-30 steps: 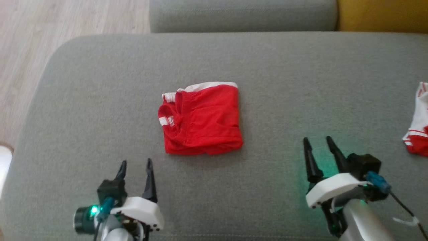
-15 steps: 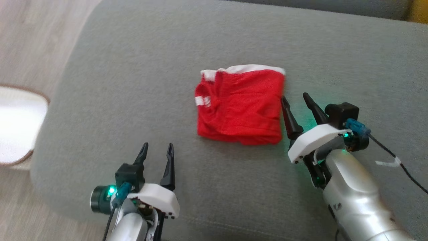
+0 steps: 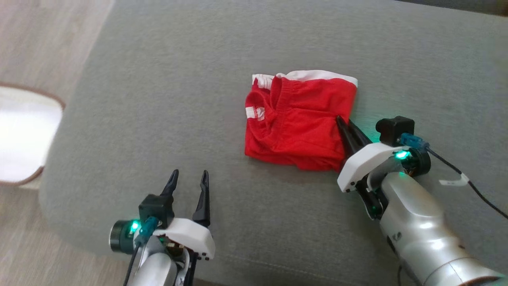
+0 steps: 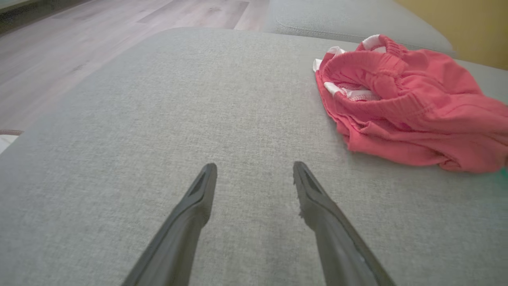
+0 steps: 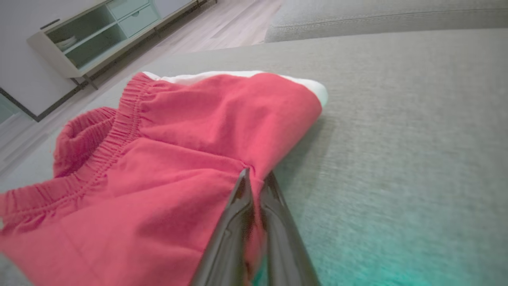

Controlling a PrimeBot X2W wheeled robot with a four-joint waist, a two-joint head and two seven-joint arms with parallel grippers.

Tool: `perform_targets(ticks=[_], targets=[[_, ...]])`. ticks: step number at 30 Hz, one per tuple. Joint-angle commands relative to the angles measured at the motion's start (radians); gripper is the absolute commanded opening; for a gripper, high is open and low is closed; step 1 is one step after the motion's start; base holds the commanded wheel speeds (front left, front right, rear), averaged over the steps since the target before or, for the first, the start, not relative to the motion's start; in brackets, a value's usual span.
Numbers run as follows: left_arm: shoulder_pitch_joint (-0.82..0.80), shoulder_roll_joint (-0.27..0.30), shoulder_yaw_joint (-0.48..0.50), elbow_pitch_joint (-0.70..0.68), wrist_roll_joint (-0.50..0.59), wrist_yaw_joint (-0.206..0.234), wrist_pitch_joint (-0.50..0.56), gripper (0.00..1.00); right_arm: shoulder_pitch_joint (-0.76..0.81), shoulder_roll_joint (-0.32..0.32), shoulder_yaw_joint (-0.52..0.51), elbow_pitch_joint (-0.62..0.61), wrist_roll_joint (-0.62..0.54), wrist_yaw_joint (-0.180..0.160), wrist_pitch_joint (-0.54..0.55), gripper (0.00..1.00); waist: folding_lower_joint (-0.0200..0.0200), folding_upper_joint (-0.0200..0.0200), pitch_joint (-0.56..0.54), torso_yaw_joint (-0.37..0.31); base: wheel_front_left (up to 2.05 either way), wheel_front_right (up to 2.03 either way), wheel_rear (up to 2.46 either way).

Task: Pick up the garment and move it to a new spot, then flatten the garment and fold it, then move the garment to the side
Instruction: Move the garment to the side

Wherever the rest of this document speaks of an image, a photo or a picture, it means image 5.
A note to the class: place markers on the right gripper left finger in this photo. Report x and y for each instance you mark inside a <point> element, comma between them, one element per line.
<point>230,246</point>

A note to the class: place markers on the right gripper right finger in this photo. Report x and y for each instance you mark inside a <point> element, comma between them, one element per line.
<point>283,246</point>

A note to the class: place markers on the red shorts with white band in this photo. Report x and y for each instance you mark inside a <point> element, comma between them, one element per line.
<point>158,178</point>

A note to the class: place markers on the grey fabric sofa seat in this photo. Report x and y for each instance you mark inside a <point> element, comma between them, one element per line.
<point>397,159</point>

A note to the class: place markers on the white and green TV cabinet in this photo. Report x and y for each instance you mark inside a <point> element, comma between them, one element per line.
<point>139,20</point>

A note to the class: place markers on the grey sofa cushion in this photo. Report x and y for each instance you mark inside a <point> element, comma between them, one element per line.
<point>377,18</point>

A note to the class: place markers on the stack of white plates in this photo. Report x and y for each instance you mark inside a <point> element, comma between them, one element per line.
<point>66,43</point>

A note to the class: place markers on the teal interior door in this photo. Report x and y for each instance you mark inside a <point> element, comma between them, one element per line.
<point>4,111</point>

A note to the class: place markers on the dark remote control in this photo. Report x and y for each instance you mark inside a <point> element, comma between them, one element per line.
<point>50,24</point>

